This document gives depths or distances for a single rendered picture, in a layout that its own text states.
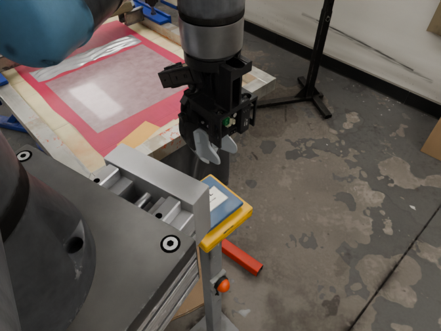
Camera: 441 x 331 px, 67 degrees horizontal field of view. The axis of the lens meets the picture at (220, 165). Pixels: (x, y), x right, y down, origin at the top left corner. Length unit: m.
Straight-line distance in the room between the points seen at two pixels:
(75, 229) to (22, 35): 0.14
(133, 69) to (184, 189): 0.76
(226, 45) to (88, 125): 0.58
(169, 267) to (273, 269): 1.43
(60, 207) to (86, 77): 0.86
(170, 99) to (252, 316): 1.02
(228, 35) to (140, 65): 0.74
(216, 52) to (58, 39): 0.18
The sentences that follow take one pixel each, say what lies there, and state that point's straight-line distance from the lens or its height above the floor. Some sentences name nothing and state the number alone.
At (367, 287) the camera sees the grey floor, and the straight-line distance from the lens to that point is 1.77.
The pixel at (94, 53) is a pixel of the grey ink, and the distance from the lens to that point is 1.20.
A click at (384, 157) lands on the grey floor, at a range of 2.34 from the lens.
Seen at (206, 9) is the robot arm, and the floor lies 1.36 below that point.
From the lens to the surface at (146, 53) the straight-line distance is 1.17.
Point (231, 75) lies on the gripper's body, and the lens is 0.40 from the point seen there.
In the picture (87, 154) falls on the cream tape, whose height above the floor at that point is 0.96.
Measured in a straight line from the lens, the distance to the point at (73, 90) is 1.06.
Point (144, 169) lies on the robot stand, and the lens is 0.40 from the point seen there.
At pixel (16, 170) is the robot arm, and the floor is 1.36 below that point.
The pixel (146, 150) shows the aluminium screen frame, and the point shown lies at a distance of 0.75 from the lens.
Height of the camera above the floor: 1.51
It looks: 47 degrees down
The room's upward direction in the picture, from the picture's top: straight up
